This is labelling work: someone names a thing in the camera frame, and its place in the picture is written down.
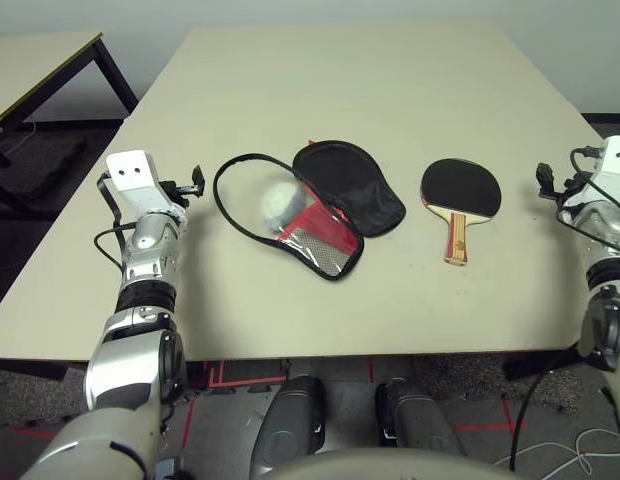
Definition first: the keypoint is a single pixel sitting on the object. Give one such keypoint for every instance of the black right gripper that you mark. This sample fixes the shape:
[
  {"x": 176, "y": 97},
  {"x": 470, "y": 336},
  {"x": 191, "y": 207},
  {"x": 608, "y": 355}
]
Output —
[{"x": 572, "y": 189}]

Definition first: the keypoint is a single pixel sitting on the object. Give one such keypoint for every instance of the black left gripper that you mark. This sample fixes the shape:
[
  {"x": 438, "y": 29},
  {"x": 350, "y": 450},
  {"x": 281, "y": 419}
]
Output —
[{"x": 177, "y": 191}]

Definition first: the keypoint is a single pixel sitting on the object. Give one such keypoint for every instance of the black rubber ping-pong paddle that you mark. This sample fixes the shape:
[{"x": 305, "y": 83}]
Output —
[{"x": 460, "y": 187}]

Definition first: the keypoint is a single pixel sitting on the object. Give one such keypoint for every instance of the black red paddle case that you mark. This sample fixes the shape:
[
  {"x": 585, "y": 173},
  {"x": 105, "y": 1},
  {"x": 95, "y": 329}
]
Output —
[{"x": 350, "y": 170}]

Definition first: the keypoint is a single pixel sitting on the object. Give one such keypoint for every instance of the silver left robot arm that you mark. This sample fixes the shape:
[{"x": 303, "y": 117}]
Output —
[{"x": 135, "y": 360}]

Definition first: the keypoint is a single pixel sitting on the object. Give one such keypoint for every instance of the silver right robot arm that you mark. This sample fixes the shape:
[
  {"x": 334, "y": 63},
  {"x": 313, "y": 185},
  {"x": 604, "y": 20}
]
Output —
[{"x": 610, "y": 300}]

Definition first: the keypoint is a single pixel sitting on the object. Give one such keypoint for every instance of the dark floor mat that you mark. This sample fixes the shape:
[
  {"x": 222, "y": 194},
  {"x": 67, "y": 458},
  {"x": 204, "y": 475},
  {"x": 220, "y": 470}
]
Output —
[{"x": 45, "y": 165}]

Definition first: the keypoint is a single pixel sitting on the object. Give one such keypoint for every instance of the robot left leg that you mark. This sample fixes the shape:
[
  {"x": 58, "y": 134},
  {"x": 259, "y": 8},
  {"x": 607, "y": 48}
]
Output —
[{"x": 290, "y": 425}]

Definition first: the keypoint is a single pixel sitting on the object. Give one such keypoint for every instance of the robot leg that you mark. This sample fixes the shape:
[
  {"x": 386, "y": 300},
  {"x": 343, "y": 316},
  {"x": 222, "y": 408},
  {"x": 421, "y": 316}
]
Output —
[
  {"x": 290, "y": 425},
  {"x": 420, "y": 425}
]

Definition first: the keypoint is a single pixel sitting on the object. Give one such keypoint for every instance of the robot right leg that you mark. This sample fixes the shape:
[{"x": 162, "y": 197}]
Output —
[{"x": 420, "y": 425}]

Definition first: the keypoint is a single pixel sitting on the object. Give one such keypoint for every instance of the silver robot torso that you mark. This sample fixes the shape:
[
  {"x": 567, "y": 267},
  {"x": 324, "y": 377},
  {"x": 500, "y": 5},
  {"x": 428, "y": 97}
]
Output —
[{"x": 390, "y": 467}]

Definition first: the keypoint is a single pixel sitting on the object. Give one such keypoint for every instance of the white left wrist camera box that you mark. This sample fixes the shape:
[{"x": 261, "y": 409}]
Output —
[{"x": 135, "y": 180}]

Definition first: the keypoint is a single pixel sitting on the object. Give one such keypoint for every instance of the beige side table black frame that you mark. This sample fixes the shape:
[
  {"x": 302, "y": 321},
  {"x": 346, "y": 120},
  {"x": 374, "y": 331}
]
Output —
[{"x": 40, "y": 65}]

